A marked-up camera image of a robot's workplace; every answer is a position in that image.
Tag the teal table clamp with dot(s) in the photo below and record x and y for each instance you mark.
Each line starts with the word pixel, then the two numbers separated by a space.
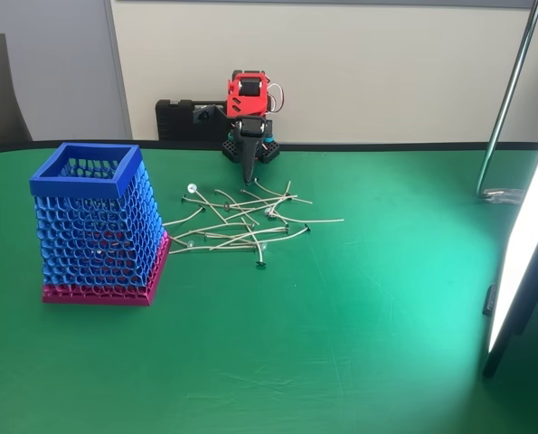
pixel 230 135
pixel 269 137

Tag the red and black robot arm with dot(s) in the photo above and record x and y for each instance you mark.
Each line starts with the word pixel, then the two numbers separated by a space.
pixel 246 104

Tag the blue magenta lattice basket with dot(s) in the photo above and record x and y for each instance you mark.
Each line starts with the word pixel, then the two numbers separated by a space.
pixel 97 226

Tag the candle wick with metal base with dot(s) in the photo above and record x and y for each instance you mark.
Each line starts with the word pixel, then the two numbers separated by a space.
pixel 227 207
pixel 210 229
pixel 269 211
pixel 183 198
pixel 288 195
pixel 264 246
pixel 242 192
pixel 261 264
pixel 201 208
pixel 323 221
pixel 252 223
pixel 307 227
pixel 214 249
pixel 189 244
pixel 191 186
pixel 256 180
pixel 204 235
pixel 286 229

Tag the bright LED light panel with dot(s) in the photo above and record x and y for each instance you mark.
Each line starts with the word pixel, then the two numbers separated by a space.
pixel 521 253

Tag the green cloth with black rim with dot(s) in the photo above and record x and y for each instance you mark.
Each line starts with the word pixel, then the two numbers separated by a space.
pixel 295 339

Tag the clear plastic stand foot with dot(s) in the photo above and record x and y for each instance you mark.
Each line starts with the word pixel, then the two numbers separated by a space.
pixel 499 196

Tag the black plastic tool case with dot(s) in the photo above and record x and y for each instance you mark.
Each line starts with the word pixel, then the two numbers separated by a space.
pixel 173 122

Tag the metal stand pole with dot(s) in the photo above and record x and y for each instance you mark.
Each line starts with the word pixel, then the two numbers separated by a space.
pixel 508 99

